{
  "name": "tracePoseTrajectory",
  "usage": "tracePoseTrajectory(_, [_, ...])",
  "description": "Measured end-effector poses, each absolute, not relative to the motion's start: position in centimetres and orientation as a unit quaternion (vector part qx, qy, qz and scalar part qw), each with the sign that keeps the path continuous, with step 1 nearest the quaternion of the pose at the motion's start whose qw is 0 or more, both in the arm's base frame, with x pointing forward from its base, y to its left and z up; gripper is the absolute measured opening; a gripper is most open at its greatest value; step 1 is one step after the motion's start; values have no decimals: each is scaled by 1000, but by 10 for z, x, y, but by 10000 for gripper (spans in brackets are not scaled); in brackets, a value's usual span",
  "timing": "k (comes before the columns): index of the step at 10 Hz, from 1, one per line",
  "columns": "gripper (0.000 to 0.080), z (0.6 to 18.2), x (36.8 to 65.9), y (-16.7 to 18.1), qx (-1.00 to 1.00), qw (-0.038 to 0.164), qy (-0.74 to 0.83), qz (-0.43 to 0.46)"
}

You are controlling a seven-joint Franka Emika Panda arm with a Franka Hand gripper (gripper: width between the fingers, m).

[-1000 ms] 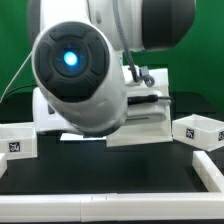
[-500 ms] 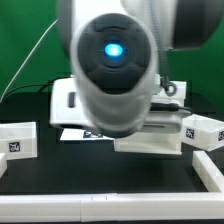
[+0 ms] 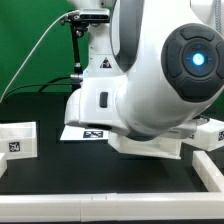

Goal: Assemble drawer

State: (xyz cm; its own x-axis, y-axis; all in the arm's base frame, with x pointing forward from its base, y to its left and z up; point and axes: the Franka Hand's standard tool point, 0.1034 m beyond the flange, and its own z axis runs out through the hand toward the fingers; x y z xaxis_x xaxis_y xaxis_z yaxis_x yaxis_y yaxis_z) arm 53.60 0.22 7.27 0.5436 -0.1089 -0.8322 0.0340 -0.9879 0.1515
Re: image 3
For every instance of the large white drawer cabinet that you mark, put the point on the large white drawer cabinet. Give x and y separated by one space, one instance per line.
158 147

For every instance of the white drawer box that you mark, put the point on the white drawer box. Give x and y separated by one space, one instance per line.
18 140
209 136

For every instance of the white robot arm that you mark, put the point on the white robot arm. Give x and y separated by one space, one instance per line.
155 67

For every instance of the white marker sheet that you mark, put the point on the white marker sheet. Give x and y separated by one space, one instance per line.
82 134

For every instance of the black camera stand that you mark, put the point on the black camera stand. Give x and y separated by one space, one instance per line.
77 28

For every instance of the white front rail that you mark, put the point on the white front rail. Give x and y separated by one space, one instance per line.
111 207

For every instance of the grey mounted camera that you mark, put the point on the grey mounted camera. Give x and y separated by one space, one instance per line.
95 15

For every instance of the white right rail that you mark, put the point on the white right rail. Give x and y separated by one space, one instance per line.
208 172

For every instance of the white left rail piece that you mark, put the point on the white left rail piece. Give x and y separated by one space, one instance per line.
3 164

